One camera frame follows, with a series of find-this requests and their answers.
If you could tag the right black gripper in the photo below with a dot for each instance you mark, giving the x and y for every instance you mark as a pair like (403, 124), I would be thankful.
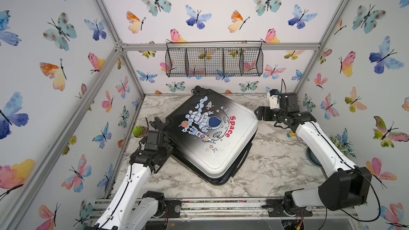
(267, 109)

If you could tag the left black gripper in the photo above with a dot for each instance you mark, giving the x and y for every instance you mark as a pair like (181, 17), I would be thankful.
(170, 148)

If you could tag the silver black space suitcase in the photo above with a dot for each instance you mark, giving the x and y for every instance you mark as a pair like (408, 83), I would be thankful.
(211, 134)

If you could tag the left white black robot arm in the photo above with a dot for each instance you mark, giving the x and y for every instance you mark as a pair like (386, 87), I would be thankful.
(124, 212)

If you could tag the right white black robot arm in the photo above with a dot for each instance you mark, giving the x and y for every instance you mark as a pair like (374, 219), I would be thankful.
(346, 186)

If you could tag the small succulent in white pot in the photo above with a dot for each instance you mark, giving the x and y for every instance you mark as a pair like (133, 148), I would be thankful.
(140, 131)

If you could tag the blue yellow garden rake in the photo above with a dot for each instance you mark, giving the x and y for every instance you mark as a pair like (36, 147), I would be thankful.
(292, 134)

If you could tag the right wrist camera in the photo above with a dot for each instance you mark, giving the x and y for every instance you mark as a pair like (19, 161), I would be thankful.
(273, 98)

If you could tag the black wire wall basket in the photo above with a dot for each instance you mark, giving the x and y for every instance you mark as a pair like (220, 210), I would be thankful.
(214, 59)

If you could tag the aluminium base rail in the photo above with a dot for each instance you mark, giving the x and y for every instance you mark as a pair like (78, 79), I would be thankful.
(245, 208)

